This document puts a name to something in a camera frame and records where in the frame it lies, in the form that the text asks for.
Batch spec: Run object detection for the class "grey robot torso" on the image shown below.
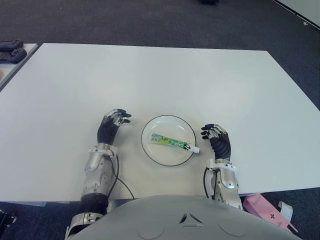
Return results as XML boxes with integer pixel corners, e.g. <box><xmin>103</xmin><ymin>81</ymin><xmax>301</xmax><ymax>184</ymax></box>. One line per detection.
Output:
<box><xmin>65</xmin><ymin>194</ymin><xmax>301</xmax><ymax>240</ymax></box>

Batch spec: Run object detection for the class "black metal bracket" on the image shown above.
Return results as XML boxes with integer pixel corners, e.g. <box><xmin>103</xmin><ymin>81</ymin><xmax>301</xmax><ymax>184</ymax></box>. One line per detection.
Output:
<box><xmin>0</xmin><ymin>209</ymin><xmax>18</xmax><ymax>228</ymax></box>

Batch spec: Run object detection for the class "white side table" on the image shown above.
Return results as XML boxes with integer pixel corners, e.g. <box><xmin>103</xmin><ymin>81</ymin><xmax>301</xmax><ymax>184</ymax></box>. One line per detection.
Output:
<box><xmin>0</xmin><ymin>43</ymin><xmax>39</xmax><ymax>91</ymax></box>

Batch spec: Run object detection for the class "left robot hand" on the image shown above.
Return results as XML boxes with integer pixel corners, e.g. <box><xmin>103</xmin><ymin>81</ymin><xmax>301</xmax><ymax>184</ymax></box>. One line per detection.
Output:
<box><xmin>96</xmin><ymin>108</ymin><xmax>132</xmax><ymax>146</ymax></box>

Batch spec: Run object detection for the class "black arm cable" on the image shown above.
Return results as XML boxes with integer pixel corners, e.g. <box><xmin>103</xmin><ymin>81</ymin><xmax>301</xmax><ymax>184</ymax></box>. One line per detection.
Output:
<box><xmin>203</xmin><ymin>167</ymin><xmax>215</xmax><ymax>200</ymax></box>
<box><xmin>108</xmin><ymin>154</ymin><xmax>136</xmax><ymax>201</ymax></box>

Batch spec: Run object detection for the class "black game controller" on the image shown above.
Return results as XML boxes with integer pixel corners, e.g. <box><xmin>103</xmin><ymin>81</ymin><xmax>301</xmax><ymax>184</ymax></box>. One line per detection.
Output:
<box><xmin>0</xmin><ymin>48</ymin><xmax>28</xmax><ymax>64</ymax></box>
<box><xmin>0</xmin><ymin>39</ymin><xmax>24</xmax><ymax>50</ymax></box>

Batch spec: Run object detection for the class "pink cardboard box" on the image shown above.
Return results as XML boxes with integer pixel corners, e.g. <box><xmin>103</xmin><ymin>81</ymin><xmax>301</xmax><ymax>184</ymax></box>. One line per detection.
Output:
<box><xmin>242</xmin><ymin>193</ymin><xmax>299</xmax><ymax>232</ymax></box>

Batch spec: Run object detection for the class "white paper strip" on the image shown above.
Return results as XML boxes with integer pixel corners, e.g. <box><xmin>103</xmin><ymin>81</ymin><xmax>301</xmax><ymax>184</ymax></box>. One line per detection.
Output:
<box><xmin>277</xmin><ymin>200</ymin><xmax>294</xmax><ymax>222</ymax></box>

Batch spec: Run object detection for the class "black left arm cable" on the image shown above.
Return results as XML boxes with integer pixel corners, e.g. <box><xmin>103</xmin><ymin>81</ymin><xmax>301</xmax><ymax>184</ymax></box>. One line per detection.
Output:
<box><xmin>108</xmin><ymin>154</ymin><xmax>136</xmax><ymax>201</ymax></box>

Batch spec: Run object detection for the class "green white toothpaste tube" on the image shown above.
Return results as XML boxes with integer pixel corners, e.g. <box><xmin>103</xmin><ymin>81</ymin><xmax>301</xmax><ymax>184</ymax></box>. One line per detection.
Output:
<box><xmin>148</xmin><ymin>133</ymin><xmax>200</xmax><ymax>154</ymax></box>

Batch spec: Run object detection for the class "white desk with dark edge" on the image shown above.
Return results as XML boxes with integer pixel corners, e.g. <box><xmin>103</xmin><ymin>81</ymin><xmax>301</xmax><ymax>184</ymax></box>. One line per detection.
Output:
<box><xmin>271</xmin><ymin>0</ymin><xmax>320</xmax><ymax>30</ymax></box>

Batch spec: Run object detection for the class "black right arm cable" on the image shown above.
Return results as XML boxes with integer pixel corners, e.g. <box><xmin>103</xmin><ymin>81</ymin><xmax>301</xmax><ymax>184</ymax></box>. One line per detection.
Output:
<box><xmin>203</xmin><ymin>167</ymin><xmax>215</xmax><ymax>200</ymax></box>

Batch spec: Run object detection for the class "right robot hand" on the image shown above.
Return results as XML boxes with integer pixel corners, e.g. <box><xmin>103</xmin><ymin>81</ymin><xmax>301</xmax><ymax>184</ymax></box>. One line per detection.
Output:
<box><xmin>200</xmin><ymin>123</ymin><xmax>232</xmax><ymax>161</ymax></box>

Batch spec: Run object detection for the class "white plate with black rim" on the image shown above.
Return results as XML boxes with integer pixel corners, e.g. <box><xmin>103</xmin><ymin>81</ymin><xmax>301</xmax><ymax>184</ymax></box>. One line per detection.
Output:
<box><xmin>140</xmin><ymin>114</ymin><xmax>197</xmax><ymax>167</ymax></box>

